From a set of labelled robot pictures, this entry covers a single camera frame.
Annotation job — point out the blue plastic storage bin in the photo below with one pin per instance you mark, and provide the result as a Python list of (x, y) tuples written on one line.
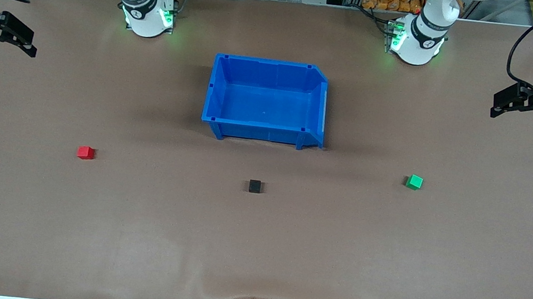
[(264, 104)]

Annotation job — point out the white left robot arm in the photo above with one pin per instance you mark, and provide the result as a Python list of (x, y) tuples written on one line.
[(422, 37)]

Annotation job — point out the black cube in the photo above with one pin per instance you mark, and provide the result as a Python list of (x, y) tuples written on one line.
[(254, 186)]

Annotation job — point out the red cube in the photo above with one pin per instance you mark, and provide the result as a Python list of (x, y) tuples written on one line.
[(86, 153)]

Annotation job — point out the green cube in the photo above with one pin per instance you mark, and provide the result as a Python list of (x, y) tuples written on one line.
[(414, 182)]

